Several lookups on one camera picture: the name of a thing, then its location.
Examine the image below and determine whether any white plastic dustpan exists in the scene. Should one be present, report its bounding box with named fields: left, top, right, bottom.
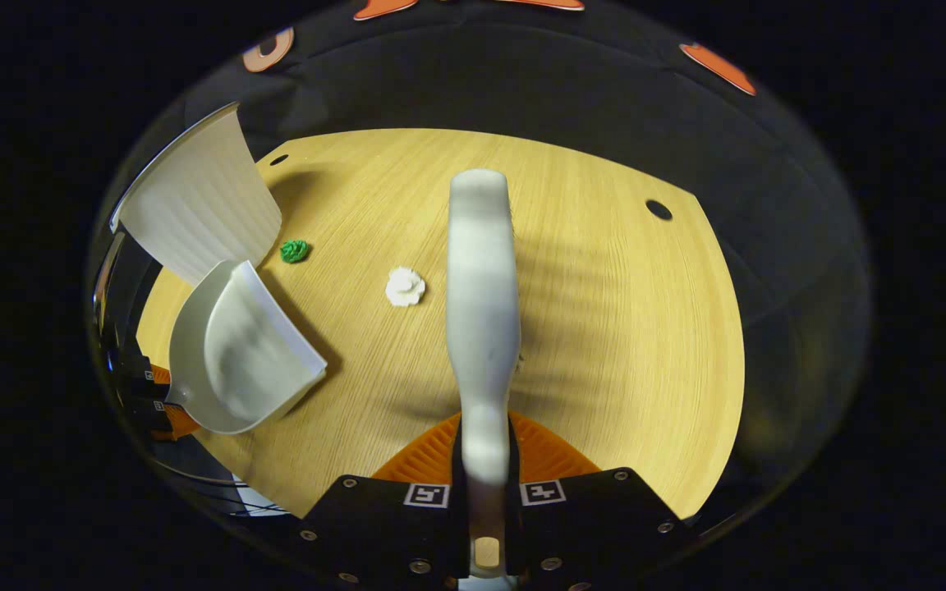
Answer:
left=166, top=259, right=328, bottom=436

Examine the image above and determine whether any small white broom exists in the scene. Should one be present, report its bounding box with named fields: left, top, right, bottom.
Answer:
left=445, top=168, right=522, bottom=591

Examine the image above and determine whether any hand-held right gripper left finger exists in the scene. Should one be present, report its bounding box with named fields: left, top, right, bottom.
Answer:
left=299, top=412, right=471, bottom=591

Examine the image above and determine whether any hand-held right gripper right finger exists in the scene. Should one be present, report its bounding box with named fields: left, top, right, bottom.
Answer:
left=507, top=412, right=694, bottom=591

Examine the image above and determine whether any white ribbed garbage bin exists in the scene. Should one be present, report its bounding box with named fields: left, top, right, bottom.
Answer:
left=110, top=102, right=283, bottom=287

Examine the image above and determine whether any white paper scrap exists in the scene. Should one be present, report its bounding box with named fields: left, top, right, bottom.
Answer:
left=384, top=267, right=427, bottom=309

